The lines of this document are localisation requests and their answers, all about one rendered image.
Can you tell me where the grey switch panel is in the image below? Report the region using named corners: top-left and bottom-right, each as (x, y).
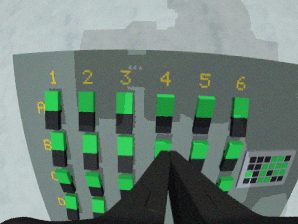
top-left (12, 49), bottom-right (298, 221)

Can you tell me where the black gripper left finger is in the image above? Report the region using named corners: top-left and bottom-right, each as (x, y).
top-left (0, 149), bottom-right (172, 224)

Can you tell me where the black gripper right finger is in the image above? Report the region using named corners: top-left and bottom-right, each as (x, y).
top-left (168, 151), bottom-right (298, 224)

